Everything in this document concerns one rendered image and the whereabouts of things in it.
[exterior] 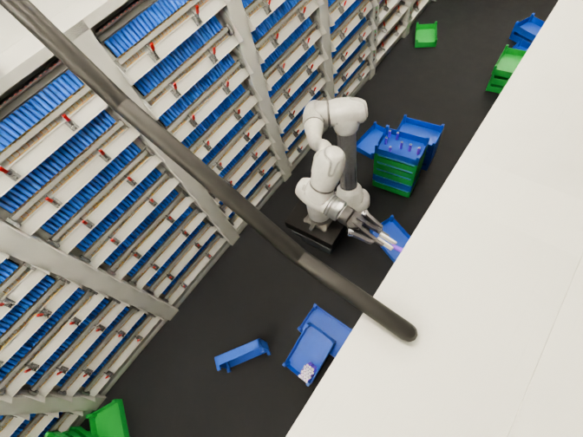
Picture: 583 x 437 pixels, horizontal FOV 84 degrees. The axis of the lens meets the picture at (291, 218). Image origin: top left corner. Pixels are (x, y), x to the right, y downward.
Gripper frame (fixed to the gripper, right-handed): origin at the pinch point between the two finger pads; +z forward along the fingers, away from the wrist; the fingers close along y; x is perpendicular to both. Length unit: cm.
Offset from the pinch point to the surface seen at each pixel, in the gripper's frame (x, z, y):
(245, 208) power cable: -80, -22, -41
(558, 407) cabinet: -77, 21, -39
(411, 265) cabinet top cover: -73, 1, -32
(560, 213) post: -76, 14, -14
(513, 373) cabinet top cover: -76, 16, -38
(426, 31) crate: 124, -75, 277
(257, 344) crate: 91, -25, -64
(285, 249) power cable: -77, -15, -42
